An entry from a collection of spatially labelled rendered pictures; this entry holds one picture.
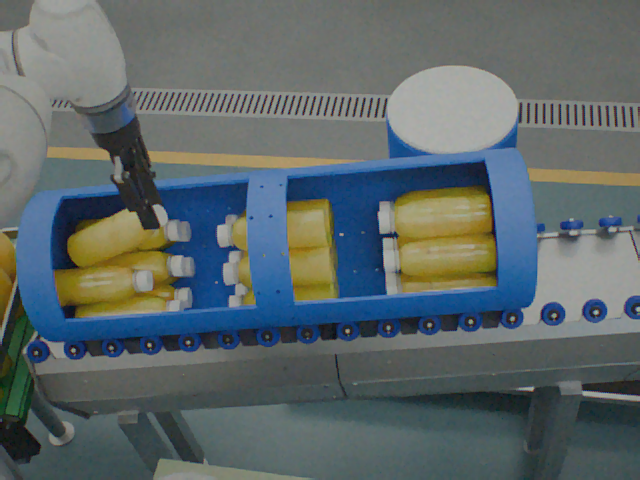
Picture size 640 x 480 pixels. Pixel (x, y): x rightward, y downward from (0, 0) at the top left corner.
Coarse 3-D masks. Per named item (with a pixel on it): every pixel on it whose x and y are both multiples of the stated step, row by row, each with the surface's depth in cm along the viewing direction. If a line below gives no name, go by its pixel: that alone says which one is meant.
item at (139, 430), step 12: (120, 420) 181; (132, 420) 180; (144, 420) 185; (132, 432) 184; (144, 432) 184; (156, 432) 193; (132, 444) 189; (144, 444) 189; (156, 444) 193; (144, 456) 194; (156, 456) 194; (168, 456) 201
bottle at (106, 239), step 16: (96, 224) 141; (112, 224) 139; (128, 224) 137; (80, 240) 142; (96, 240) 140; (112, 240) 139; (128, 240) 138; (144, 240) 140; (80, 256) 142; (96, 256) 142; (112, 256) 142
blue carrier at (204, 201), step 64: (64, 192) 144; (192, 192) 154; (256, 192) 136; (320, 192) 155; (384, 192) 155; (512, 192) 130; (64, 256) 155; (192, 256) 162; (256, 256) 133; (512, 256) 130; (64, 320) 139; (128, 320) 139; (192, 320) 139; (256, 320) 140; (320, 320) 141
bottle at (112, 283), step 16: (64, 272) 144; (80, 272) 143; (96, 272) 143; (112, 272) 142; (128, 272) 143; (64, 288) 142; (80, 288) 142; (96, 288) 142; (112, 288) 142; (128, 288) 142; (64, 304) 144; (80, 304) 144; (96, 304) 145
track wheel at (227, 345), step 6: (228, 330) 150; (234, 330) 150; (216, 336) 151; (222, 336) 150; (228, 336) 150; (234, 336) 150; (240, 336) 151; (222, 342) 151; (228, 342) 151; (234, 342) 150; (228, 348) 151; (234, 348) 151
